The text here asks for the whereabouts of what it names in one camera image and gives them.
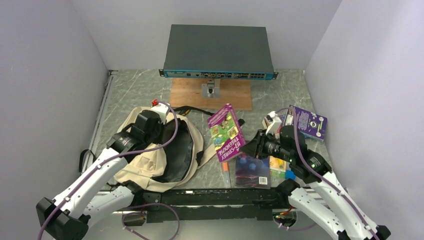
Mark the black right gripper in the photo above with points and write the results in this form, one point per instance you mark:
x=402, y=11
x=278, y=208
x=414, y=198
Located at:
x=255, y=149

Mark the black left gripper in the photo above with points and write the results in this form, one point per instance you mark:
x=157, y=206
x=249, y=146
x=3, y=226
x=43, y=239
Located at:
x=159, y=138

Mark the purple treehouse book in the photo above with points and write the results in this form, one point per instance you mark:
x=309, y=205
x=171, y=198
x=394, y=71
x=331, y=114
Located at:
x=226, y=133

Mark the beige canvas backpack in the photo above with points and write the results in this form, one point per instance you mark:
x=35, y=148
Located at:
x=172, y=165

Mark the purple boxed book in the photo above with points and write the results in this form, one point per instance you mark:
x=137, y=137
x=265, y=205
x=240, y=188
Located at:
x=310, y=124

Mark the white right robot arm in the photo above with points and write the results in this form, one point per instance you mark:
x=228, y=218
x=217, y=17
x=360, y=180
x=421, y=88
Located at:
x=339, y=215

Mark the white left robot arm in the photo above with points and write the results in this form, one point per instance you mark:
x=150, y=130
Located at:
x=71, y=213

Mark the yellow banana toy pack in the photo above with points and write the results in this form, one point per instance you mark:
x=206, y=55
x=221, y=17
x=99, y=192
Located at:
x=278, y=167

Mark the orange pen in pack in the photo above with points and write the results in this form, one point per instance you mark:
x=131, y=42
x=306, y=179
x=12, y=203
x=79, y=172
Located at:
x=226, y=175

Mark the dark space notebook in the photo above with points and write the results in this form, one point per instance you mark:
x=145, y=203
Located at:
x=251, y=172

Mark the blue eraser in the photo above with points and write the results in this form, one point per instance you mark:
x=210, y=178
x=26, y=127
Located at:
x=289, y=175

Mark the wooden base board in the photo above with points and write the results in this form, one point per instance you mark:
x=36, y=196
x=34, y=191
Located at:
x=194, y=92

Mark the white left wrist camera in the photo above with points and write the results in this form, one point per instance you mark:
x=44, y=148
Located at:
x=162, y=109

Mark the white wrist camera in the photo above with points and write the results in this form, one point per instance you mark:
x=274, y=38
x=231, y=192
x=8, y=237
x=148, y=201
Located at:
x=272, y=123
x=162, y=109

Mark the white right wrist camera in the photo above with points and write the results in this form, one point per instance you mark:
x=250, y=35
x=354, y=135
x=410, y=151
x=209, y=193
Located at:
x=272, y=123

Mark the grey metal stand bracket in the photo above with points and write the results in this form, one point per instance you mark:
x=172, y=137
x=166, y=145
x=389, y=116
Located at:
x=211, y=89

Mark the grey network switch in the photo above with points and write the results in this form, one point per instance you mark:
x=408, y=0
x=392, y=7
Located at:
x=218, y=52

